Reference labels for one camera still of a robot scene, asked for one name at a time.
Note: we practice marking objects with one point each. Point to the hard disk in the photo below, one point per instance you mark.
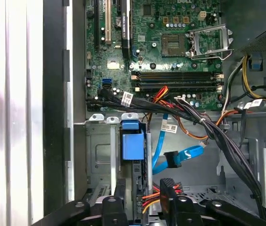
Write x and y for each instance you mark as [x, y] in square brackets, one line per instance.
[131, 146]

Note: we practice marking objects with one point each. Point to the metal socket cover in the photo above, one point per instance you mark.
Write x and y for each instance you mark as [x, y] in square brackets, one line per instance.
[224, 38]

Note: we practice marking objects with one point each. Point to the tan expansion slot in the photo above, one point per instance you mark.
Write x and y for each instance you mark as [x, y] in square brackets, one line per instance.
[108, 23]

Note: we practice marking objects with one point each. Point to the CPU socket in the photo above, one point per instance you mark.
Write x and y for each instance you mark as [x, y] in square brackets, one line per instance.
[173, 45]

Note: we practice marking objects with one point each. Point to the green motherboard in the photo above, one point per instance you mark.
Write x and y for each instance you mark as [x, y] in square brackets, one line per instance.
[147, 63]

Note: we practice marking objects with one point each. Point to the metal locking lever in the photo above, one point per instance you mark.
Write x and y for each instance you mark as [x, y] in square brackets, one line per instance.
[206, 57]

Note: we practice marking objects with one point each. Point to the black open PC case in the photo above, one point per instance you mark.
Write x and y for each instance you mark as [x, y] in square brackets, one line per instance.
[55, 94]

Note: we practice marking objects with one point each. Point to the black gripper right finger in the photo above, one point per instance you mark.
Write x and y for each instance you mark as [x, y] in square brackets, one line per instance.
[168, 207]

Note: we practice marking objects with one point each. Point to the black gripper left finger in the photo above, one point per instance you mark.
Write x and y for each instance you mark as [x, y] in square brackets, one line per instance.
[111, 212]

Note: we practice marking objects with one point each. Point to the black expansion slot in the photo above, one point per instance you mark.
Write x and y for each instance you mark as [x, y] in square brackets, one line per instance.
[97, 23]

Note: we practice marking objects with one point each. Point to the grey metal disk bay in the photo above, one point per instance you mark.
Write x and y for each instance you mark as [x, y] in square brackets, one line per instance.
[100, 150]

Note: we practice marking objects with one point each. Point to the grey power supply unit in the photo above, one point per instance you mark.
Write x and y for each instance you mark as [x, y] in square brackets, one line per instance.
[253, 21]

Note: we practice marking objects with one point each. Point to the small blue plastic clip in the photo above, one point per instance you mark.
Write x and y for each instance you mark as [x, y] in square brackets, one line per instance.
[256, 62]

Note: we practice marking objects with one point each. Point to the black graphics card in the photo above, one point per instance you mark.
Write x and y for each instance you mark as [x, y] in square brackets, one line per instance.
[126, 28]

